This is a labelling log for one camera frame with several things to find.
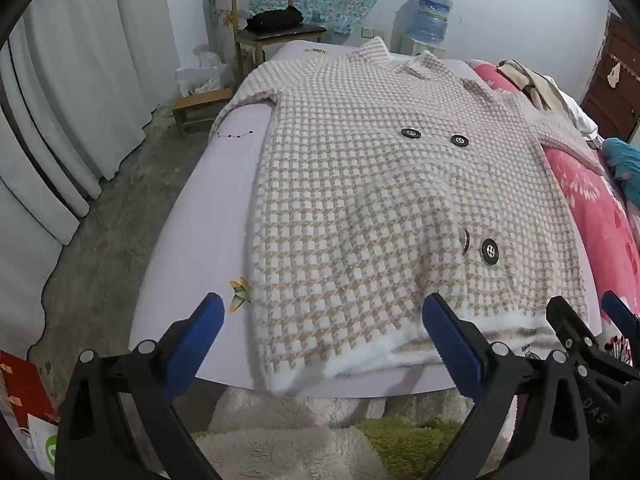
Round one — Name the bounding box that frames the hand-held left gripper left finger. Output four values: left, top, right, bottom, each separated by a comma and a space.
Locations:
54, 291, 226, 480

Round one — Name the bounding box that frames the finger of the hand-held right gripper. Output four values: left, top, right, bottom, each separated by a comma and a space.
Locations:
546, 296, 640, 387
601, 291, 640, 347

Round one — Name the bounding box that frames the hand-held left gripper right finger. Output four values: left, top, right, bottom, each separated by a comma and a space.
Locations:
421, 291, 594, 480

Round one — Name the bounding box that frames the beige white houndstooth coat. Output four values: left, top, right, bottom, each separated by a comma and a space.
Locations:
209, 36, 608, 395

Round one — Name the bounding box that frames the beige clothes pile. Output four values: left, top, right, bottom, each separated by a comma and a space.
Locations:
497, 58, 576, 111

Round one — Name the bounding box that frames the green shaggy rug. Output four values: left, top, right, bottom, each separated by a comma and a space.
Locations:
190, 412, 511, 480

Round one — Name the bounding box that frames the pink floral blanket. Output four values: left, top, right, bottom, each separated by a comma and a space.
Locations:
467, 58, 640, 441

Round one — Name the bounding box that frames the bed with pink sheet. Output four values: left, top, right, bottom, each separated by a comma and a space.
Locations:
127, 40, 601, 402

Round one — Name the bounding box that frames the teal printed cloth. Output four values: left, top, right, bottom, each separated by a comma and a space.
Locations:
601, 137, 640, 201

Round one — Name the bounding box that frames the red paper bag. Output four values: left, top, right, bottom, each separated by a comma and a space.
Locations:
0, 350, 58, 431

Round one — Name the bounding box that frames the white bag with green logo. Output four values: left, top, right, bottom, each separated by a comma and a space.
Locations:
27, 412, 63, 480

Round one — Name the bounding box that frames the brown wooden door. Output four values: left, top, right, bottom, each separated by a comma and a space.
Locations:
580, 10, 640, 143

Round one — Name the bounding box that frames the small wooden stool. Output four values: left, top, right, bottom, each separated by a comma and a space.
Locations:
172, 87, 235, 138

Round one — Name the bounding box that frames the white plastic bag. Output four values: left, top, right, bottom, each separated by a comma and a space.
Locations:
175, 45, 236, 98

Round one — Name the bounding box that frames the white curtain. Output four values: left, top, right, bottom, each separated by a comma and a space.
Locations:
0, 0, 171, 361

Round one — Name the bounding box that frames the wooden chair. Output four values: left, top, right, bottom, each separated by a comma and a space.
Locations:
225, 0, 328, 68

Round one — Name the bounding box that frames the black cloth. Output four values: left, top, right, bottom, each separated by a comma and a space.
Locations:
246, 5, 306, 31

